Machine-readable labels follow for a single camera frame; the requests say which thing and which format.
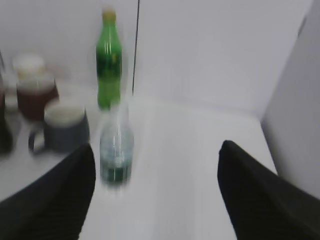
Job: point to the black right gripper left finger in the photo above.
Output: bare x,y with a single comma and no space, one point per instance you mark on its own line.
55,206

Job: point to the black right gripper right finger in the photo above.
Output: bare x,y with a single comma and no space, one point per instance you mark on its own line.
260,204

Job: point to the clear water bottle green label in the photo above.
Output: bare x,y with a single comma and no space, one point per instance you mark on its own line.
116,147

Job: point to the cola bottle yellow cap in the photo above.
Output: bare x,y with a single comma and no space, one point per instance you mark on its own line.
6,138

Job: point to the dark blue-grey mug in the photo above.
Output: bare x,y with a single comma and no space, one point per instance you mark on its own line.
64,128

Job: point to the dark red mug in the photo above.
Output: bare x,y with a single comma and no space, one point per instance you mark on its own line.
34,92

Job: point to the green soda bottle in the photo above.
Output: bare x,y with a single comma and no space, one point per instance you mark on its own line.
108,53

